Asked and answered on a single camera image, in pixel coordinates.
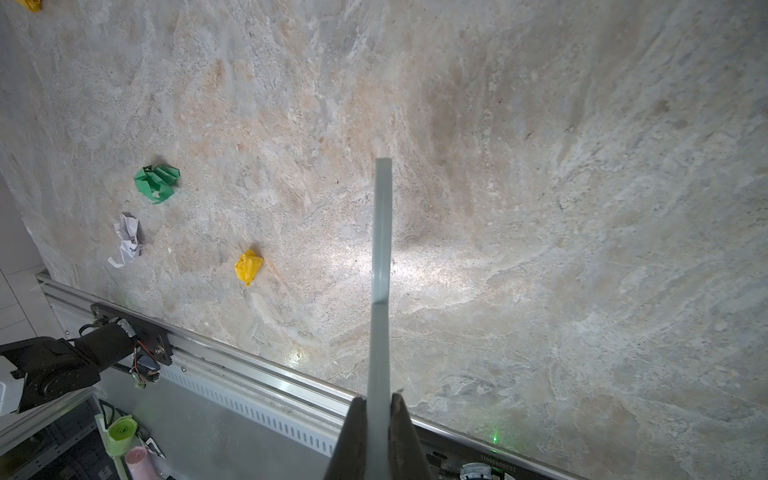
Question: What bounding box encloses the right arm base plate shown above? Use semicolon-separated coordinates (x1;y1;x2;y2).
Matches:
416;426;581;479

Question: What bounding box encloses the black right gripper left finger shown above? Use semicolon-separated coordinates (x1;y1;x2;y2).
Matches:
323;397;368;480

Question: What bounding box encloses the aluminium front rail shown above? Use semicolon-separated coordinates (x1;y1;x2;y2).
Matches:
36;272;573;479

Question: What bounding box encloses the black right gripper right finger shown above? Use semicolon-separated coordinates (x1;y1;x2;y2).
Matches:
388;393;433;480

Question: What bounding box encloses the pale green hand brush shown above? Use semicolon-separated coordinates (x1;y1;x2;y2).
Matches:
364;158;393;479

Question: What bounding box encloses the yellow paper scrap near bin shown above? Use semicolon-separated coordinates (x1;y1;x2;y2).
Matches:
15;0;42;12

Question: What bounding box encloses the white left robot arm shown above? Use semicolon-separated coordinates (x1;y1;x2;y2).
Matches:
1;324;134;416

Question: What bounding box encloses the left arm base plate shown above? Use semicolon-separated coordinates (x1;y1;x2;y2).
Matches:
90;302;173;366

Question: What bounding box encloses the white paper scrap front left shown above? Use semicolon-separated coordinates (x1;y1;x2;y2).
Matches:
108;213;143;269

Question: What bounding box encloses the green crumpled paper scrap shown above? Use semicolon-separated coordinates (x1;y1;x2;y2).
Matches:
133;165;180;204

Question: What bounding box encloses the small yellow paper scrap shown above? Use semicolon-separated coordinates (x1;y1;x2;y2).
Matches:
234;249;263;287

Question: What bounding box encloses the left circuit board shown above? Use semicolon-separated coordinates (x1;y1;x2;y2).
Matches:
129;345;160;389

